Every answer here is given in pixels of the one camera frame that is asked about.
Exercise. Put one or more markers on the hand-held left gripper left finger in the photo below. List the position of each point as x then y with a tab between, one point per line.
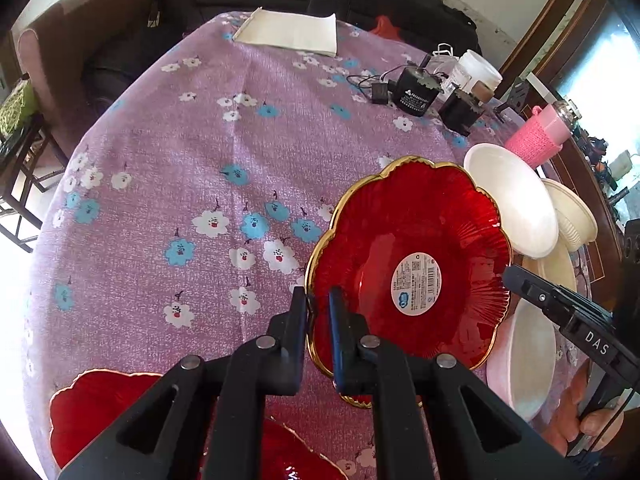
299	330

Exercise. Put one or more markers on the red glass plate gold rim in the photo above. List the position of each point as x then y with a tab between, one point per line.
300	455

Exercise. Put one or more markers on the cream ribbed bowl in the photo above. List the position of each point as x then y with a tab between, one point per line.
575	220

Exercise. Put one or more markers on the wooden chair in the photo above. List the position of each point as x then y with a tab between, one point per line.
25	170

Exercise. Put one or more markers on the brown armchair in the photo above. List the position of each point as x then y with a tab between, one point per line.
75	35

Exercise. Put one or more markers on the person's right hand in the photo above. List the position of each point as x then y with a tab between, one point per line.
562	410

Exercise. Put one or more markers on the white plastic jar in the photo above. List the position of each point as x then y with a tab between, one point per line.
480	67

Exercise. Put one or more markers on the white plastic bag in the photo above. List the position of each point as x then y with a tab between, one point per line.
442	55

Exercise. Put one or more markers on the black round motor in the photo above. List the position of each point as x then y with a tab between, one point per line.
415	95

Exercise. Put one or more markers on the white notebook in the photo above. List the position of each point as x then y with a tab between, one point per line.
290	30

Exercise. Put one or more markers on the red gold-rimmed flower plate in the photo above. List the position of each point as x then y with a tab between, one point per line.
400	220

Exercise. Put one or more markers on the wooden sideboard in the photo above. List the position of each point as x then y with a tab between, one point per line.
575	180

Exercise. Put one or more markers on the purple floral tablecloth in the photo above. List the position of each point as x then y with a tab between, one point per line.
175	160

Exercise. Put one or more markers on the white bowl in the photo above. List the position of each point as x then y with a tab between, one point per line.
525	360
515	200

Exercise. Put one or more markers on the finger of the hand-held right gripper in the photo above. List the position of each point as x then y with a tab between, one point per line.
535	295

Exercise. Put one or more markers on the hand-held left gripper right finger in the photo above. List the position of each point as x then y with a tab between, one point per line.
339	345

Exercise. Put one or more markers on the white bottle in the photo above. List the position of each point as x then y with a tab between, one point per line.
620	165

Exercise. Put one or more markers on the green cushion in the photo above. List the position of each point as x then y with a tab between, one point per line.
17	107

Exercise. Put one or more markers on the red bag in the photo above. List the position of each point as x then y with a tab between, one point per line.
384	30

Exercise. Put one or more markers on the black square motor brown knob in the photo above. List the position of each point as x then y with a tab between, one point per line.
457	112

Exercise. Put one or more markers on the black power adapter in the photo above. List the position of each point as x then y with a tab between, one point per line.
380	94

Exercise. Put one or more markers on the pink thermos knitted sleeve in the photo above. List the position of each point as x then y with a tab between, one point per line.
535	140

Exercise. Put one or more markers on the wooden door frame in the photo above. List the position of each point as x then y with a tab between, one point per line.
565	15

